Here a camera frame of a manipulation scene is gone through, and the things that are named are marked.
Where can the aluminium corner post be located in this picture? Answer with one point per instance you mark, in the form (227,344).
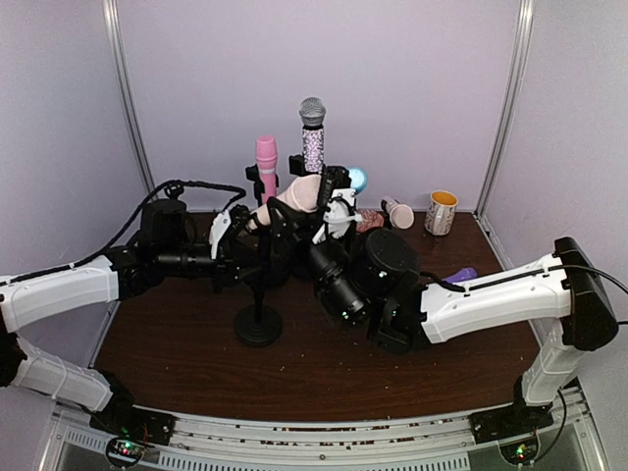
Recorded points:
(517,68)
(115,37)

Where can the black glitter-mic stand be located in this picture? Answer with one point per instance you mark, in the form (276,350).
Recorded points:
(296,166)

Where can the patterned ceramic bowl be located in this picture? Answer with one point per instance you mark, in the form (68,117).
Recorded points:
(370,219)

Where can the glitter silver-head microphone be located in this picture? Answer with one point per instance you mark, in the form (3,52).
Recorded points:
(312,112)

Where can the purple microphone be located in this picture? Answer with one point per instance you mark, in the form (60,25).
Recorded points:
(462,275)

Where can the pale pink small microphone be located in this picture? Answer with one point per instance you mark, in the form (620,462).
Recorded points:
(401,216)

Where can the black pink-mic stand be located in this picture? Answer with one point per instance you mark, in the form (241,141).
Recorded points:
(252,174)

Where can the white floral mug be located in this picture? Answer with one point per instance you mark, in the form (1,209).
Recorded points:
(441,212)

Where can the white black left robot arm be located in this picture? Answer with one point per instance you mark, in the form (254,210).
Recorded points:
(160,249)

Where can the aluminium left corner post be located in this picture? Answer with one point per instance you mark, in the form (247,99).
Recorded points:
(115,37)

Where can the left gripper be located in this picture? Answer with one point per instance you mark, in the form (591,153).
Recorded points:
(221,245)

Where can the blue-head microphone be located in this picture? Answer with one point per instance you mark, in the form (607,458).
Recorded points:
(358,179)

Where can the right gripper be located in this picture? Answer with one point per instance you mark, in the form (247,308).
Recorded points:
(327,226)

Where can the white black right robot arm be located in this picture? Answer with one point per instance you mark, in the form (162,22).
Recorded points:
(378,281)

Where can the aluminium front rail base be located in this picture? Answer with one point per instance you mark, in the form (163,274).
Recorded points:
(437,442)

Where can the aluminium right corner post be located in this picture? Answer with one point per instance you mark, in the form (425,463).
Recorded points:
(517,68)

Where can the beige pink microphone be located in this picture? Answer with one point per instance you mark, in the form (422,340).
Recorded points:
(294,201)

